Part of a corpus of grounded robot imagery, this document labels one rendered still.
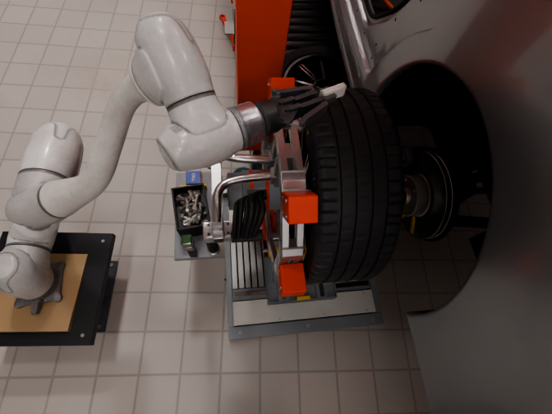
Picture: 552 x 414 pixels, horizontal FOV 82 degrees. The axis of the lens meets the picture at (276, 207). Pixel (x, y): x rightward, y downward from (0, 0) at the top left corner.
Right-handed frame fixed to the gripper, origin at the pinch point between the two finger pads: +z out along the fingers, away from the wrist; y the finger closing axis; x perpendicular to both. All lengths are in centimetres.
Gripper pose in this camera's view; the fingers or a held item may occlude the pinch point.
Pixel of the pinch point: (332, 93)
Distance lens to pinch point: 81.1
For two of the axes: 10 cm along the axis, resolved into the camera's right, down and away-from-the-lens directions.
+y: 5.2, 7.6, -4.0
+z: 8.5, -4.1, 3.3
